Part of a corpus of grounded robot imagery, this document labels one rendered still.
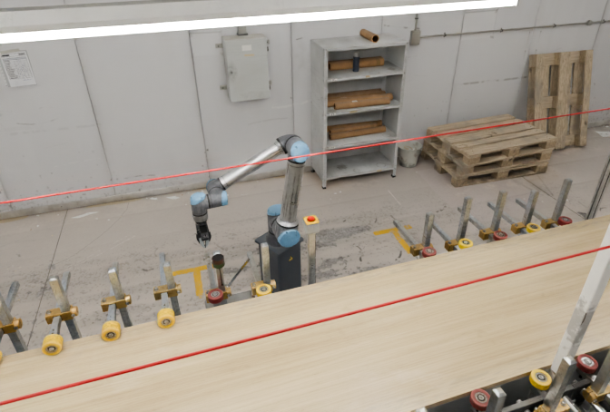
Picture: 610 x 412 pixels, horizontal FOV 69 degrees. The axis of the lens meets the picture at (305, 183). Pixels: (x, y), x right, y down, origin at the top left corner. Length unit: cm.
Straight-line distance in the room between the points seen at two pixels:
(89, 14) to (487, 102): 527
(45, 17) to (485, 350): 211
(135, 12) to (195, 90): 327
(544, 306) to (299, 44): 335
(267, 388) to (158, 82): 335
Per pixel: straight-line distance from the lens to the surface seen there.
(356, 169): 513
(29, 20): 151
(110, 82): 470
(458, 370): 219
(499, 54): 602
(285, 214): 288
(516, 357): 232
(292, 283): 343
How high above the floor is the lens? 258
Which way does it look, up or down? 30 degrees down
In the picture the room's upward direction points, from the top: 1 degrees counter-clockwise
